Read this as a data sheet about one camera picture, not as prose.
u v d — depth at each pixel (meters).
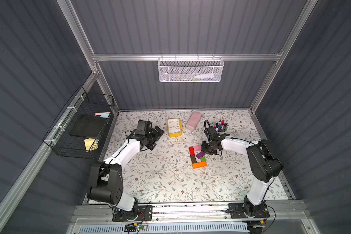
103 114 0.81
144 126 0.71
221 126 0.94
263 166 0.49
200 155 0.94
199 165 0.91
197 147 0.96
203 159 0.94
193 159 0.93
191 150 0.96
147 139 0.74
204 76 0.91
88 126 0.74
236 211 0.72
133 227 0.70
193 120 1.12
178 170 0.89
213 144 0.72
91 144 0.61
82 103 0.78
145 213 0.73
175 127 1.06
